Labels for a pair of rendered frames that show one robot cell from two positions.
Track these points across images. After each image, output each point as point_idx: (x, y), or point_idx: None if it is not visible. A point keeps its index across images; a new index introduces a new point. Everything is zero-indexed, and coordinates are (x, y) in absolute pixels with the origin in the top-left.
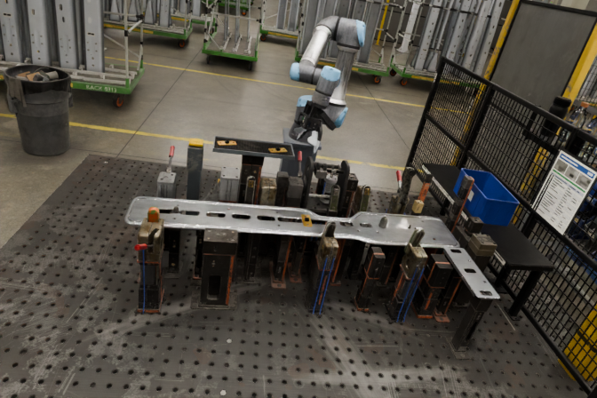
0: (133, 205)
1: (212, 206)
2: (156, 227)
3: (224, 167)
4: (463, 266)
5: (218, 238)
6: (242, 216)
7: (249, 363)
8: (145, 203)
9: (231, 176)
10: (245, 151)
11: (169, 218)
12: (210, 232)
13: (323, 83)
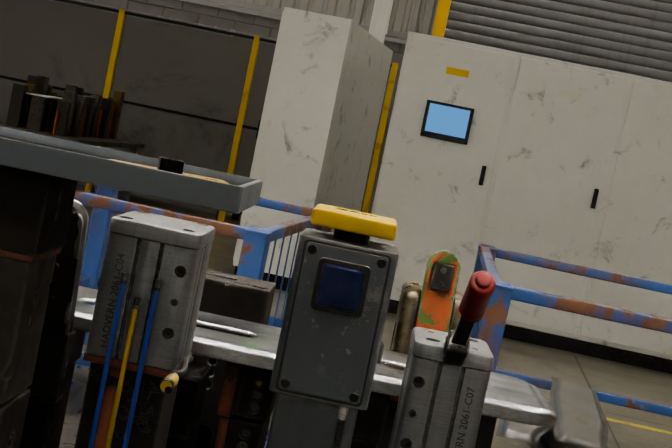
0: (536, 398)
1: (225, 340)
2: (418, 286)
3: (188, 234)
4: None
5: (229, 275)
6: (62, 394)
7: None
8: (498, 393)
9: (168, 217)
10: (81, 143)
11: (389, 354)
12: (252, 283)
13: None
